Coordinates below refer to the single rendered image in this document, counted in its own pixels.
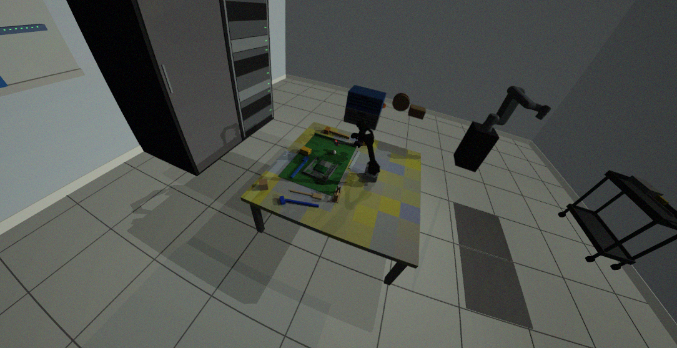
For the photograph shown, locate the green flat mat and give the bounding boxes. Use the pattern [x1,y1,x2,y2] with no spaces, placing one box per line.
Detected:
[278,135,356,196]

